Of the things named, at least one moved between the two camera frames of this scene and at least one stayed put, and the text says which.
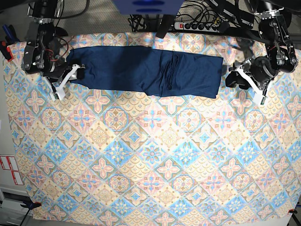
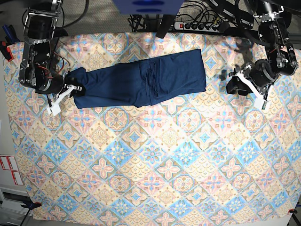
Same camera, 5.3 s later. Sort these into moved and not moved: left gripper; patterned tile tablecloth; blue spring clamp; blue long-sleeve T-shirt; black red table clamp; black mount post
Moved: left gripper; blue long-sleeve T-shirt
Not moved: blue spring clamp; black red table clamp; patterned tile tablecloth; black mount post
